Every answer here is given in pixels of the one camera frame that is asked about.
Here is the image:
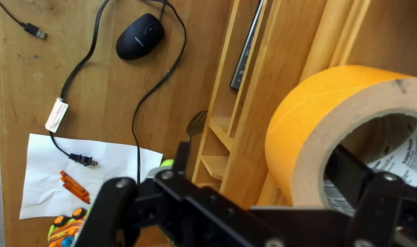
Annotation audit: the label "black USB cable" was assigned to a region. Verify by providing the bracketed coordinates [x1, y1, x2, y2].
[0, 0, 49, 42]

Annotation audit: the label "black power cable white label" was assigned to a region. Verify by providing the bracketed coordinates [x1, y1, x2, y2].
[43, 0, 189, 185]

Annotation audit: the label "flat black device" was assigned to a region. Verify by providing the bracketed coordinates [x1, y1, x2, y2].
[229, 0, 269, 93]

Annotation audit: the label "black mouse cable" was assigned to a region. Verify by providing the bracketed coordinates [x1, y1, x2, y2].
[158, 0, 170, 20]

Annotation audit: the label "white paper sheet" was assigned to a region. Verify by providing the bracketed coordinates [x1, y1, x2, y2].
[18, 132, 165, 222]

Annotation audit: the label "orange green toy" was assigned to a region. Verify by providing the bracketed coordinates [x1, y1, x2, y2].
[47, 206, 89, 247]

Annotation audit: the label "black computer mouse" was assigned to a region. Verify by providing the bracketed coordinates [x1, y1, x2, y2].
[115, 13, 166, 62]

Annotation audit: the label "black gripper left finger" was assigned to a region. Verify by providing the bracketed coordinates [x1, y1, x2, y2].
[73, 142, 288, 247]

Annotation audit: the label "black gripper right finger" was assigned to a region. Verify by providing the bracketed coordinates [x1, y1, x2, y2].
[324, 145, 417, 247]

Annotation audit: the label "orange tape roll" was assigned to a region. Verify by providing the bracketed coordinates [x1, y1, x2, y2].
[263, 65, 417, 217]

